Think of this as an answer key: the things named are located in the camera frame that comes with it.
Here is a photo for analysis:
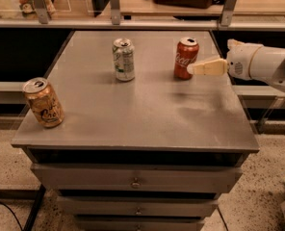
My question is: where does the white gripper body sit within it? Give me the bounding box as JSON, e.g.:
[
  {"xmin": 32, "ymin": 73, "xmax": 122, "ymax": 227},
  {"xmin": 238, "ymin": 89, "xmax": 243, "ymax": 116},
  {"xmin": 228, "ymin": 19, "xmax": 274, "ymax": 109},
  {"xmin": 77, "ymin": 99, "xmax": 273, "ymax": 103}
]
[{"xmin": 226, "ymin": 42, "xmax": 263, "ymax": 80}]

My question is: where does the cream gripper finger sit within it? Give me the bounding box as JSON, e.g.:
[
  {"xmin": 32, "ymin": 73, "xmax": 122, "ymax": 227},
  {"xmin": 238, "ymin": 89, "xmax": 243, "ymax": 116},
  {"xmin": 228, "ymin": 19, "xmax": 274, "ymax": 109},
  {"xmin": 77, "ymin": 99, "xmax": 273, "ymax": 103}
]
[
  {"xmin": 187, "ymin": 59, "xmax": 228, "ymax": 76},
  {"xmin": 227, "ymin": 38, "xmax": 244, "ymax": 49}
]

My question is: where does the red coca-cola can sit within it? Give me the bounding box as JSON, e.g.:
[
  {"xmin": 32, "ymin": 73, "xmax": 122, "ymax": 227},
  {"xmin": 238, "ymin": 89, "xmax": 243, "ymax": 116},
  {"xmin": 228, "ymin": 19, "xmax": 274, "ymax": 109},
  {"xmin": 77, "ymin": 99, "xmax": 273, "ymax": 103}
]
[{"xmin": 174, "ymin": 37, "xmax": 199, "ymax": 80}]

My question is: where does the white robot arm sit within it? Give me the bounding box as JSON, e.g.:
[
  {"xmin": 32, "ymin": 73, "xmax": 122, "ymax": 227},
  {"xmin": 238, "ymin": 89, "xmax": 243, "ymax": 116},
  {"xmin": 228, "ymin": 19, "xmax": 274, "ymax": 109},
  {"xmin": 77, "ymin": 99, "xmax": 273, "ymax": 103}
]
[{"xmin": 187, "ymin": 39, "xmax": 285, "ymax": 92}]

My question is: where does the white green soda can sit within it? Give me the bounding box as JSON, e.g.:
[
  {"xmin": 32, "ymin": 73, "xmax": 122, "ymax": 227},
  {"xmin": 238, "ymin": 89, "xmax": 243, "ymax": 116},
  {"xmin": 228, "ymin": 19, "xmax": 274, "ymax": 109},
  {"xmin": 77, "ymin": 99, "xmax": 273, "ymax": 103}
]
[{"xmin": 113, "ymin": 38, "xmax": 135, "ymax": 82}]

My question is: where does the orange lacroix can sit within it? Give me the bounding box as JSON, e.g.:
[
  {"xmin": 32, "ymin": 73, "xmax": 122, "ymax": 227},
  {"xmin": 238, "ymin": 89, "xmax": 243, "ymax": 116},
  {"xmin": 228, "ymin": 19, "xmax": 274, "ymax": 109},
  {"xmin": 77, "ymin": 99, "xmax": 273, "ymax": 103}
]
[{"xmin": 23, "ymin": 77, "xmax": 65, "ymax": 128}]

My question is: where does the grey drawer cabinet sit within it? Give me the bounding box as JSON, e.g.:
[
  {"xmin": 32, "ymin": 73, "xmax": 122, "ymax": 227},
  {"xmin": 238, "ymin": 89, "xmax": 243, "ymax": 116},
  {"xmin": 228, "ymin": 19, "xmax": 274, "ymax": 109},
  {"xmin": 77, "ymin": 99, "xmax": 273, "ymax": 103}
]
[{"xmin": 13, "ymin": 31, "xmax": 259, "ymax": 221}]

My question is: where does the top grey drawer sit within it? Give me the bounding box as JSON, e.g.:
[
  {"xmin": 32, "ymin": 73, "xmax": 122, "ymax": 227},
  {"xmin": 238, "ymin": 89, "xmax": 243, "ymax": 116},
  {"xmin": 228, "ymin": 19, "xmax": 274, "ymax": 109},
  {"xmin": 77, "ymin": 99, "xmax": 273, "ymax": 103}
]
[{"xmin": 31, "ymin": 164, "xmax": 242, "ymax": 193}]

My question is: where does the grey drawer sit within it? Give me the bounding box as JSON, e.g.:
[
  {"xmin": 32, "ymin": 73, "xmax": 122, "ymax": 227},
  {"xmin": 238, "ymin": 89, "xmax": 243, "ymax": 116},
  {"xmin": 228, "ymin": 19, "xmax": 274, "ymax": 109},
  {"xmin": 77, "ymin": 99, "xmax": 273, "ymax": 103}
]
[
  {"xmin": 31, "ymin": 164, "xmax": 242, "ymax": 193},
  {"xmin": 57, "ymin": 196, "xmax": 218, "ymax": 218},
  {"xmin": 75, "ymin": 216, "xmax": 204, "ymax": 231}
]

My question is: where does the middle grey drawer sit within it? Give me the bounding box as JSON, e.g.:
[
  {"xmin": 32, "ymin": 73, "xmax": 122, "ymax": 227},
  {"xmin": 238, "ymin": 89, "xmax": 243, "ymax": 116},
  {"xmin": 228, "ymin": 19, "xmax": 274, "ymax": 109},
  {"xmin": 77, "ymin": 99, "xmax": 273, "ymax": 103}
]
[{"xmin": 57, "ymin": 196, "xmax": 218, "ymax": 218}]

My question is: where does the bottom grey drawer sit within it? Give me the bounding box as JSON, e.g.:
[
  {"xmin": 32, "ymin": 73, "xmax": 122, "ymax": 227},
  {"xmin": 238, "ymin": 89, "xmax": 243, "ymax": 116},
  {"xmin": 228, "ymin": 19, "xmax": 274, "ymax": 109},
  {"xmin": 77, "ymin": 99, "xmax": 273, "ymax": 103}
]
[{"xmin": 75, "ymin": 216, "xmax": 204, "ymax": 231}]

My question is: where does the right metal bracket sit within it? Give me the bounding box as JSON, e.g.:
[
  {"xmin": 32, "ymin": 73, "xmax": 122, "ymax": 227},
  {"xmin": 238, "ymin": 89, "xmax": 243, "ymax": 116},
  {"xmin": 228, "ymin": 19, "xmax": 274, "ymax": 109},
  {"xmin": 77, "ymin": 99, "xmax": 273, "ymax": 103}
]
[{"xmin": 220, "ymin": 0, "xmax": 237, "ymax": 27}]

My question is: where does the metal bracket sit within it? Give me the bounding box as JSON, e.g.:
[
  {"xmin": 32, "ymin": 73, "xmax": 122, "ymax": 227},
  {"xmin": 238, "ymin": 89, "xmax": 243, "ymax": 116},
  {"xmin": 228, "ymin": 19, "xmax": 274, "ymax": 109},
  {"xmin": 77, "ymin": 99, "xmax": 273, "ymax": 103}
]
[
  {"xmin": 110, "ymin": 0, "xmax": 121, "ymax": 25},
  {"xmin": 34, "ymin": 0, "xmax": 50, "ymax": 24},
  {"xmin": 220, "ymin": 0, "xmax": 237, "ymax": 27}
]

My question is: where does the middle metal bracket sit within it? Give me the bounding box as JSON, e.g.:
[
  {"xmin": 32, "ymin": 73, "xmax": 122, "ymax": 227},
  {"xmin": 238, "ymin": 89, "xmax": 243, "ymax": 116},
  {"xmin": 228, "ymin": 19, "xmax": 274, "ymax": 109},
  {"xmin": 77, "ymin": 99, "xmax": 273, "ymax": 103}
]
[{"xmin": 110, "ymin": 0, "xmax": 121, "ymax": 25}]

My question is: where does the left metal bracket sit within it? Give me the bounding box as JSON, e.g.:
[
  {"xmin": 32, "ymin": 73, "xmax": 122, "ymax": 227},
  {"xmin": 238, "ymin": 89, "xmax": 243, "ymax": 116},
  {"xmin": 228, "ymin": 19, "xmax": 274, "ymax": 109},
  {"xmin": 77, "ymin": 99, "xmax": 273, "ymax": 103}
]
[{"xmin": 34, "ymin": 0, "xmax": 50, "ymax": 24}]

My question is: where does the black floor cable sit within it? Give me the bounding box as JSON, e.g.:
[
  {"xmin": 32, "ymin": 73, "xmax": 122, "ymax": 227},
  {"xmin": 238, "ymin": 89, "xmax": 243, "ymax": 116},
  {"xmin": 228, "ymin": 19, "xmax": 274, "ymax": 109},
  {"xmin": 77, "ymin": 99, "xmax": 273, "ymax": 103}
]
[{"xmin": 0, "ymin": 195, "xmax": 24, "ymax": 231}]

